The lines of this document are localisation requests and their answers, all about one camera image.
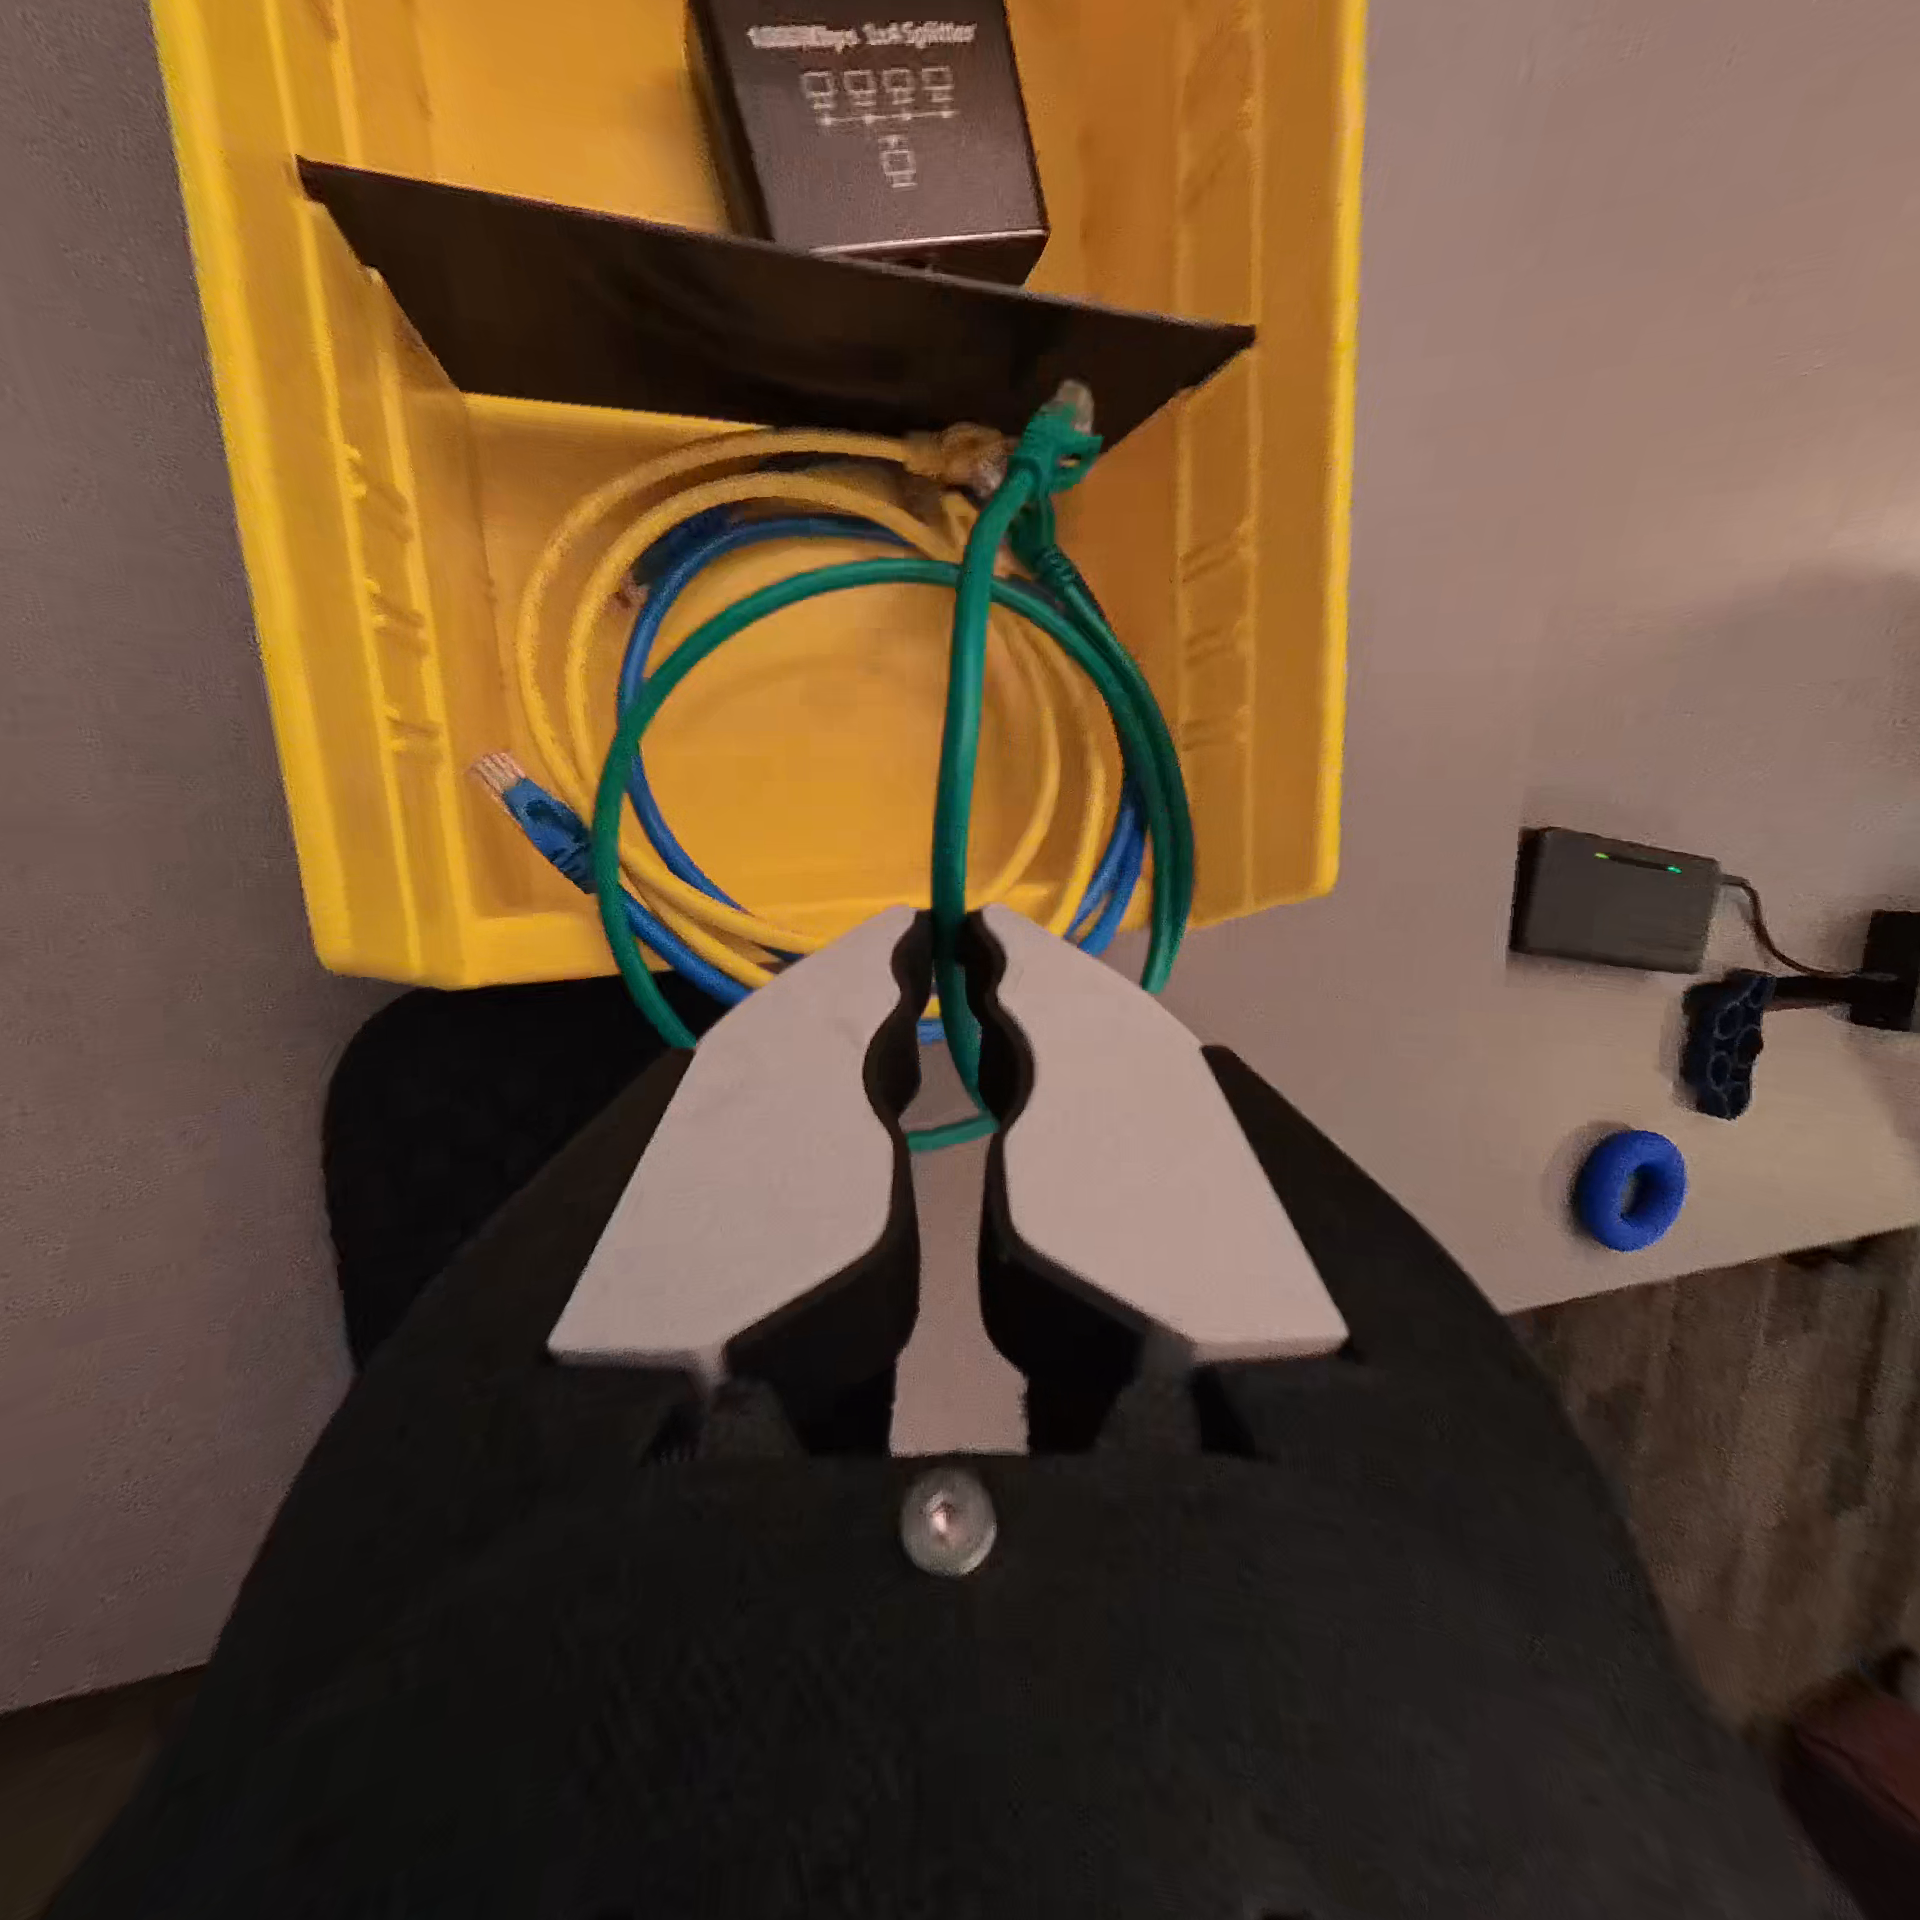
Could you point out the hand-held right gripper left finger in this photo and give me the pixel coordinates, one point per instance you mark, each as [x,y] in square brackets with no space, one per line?
[735,1184]

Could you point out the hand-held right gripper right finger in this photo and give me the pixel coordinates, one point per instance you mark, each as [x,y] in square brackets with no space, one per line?
[1155,1184]

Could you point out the yellow plastic bin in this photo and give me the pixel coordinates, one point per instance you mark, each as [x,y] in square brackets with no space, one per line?
[1260,600]

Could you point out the black ethernet splitter box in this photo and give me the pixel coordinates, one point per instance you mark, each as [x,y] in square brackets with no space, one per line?
[871,151]

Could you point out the grey power box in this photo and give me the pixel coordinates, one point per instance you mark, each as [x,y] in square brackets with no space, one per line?
[1613,908]

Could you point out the blue perforated plastic block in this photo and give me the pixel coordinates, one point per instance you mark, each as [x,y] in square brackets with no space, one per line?
[1724,1043]

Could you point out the small black block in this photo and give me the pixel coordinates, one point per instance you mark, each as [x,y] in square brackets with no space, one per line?
[1894,968]

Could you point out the black bin divider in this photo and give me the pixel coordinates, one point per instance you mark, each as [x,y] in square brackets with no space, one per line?
[675,315]

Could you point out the dark red object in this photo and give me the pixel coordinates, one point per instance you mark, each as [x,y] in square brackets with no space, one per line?
[1868,1800]

